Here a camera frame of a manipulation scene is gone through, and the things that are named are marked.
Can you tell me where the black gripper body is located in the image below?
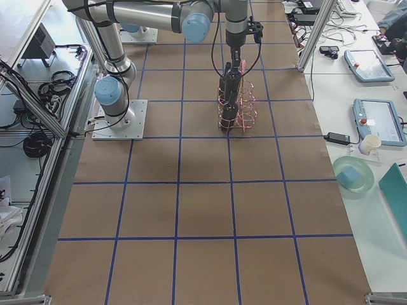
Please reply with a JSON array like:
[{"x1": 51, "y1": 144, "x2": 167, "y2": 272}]
[{"x1": 226, "y1": 30, "x2": 246, "y2": 48}]

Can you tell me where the dark wine bottle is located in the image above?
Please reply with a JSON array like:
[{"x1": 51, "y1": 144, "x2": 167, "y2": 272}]
[
  {"x1": 224, "y1": 69, "x2": 242, "y2": 101},
  {"x1": 221, "y1": 91, "x2": 238, "y2": 130},
  {"x1": 218, "y1": 62, "x2": 231, "y2": 100}
]

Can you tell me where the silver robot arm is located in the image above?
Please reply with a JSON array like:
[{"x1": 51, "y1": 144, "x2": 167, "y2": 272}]
[{"x1": 64, "y1": 1, "x2": 254, "y2": 130}]

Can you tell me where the dark wine bottle upright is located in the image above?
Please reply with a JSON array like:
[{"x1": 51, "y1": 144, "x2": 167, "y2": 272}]
[{"x1": 218, "y1": 62, "x2": 231, "y2": 100}]

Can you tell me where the black small device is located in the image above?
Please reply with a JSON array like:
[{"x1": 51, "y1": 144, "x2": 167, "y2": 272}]
[{"x1": 319, "y1": 46, "x2": 339, "y2": 60}]

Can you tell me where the blue teach pendant upper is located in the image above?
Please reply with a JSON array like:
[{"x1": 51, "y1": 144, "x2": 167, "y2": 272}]
[{"x1": 343, "y1": 50, "x2": 395, "y2": 83}]

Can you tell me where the blue teach pendant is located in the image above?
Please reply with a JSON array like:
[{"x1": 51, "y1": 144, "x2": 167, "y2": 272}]
[
  {"x1": 343, "y1": 50, "x2": 395, "y2": 83},
  {"x1": 352, "y1": 98, "x2": 406, "y2": 147}
]

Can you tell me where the black adapter on table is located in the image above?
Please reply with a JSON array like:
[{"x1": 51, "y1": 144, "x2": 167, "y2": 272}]
[{"x1": 324, "y1": 132, "x2": 350, "y2": 146}]

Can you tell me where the blue teach pendant lower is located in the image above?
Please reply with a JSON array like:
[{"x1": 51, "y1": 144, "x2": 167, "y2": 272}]
[{"x1": 352, "y1": 98, "x2": 406, "y2": 147}]

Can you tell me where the white paper cup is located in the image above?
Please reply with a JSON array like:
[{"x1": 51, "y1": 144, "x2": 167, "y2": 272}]
[{"x1": 358, "y1": 134, "x2": 382, "y2": 155}]

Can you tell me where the blue foam block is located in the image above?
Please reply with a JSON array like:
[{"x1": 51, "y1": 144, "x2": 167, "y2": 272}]
[{"x1": 336, "y1": 166, "x2": 361, "y2": 187}]

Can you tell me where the green glass plate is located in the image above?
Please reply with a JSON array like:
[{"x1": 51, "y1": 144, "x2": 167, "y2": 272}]
[{"x1": 333, "y1": 156, "x2": 375, "y2": 193}]

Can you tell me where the grey metal box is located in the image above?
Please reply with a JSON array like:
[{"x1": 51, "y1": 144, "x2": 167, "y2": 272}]
[{"x1": 17, "y1": 23, "x2": 56, "y2": 67}]

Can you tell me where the teal flat box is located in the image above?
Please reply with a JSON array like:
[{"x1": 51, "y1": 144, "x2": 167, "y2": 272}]
[{"x1": 378, "y1": 163, "x2": 406, "y2": 239}]

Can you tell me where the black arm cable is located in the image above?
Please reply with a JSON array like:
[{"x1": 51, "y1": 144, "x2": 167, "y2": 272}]
[{"x1": 210, "y1": 12, "x2": 262, "y2": 77}]

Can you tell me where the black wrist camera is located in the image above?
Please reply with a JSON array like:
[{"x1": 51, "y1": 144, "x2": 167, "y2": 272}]
[{"x1": 246, "y1": 16, "x2": 263, "y2": 44}]

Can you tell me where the dark wine bottle under handle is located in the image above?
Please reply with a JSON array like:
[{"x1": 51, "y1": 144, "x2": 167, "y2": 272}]
[{"x1": 221, "y1": 91, "x2": 238, "y2": 130}]

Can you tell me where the copper wire wine basket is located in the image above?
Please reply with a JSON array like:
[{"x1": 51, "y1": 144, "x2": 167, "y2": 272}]
[{"x1": 217, "y1": 60, "x2": 257, "y2": 131}]

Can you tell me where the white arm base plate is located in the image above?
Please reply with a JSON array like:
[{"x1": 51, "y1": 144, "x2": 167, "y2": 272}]
[
  {"x1": 119, "y1": 27, "x2": 158, "y2": 44},
  {"x1": 92, "y1": 100, "x2": 148, "y2": 140}
]

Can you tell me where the aluminium frame post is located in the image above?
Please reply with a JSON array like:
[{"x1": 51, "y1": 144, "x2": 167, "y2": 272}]
[{"x1": 297, "y1": 0, "x2": 336, "y2": 72}]

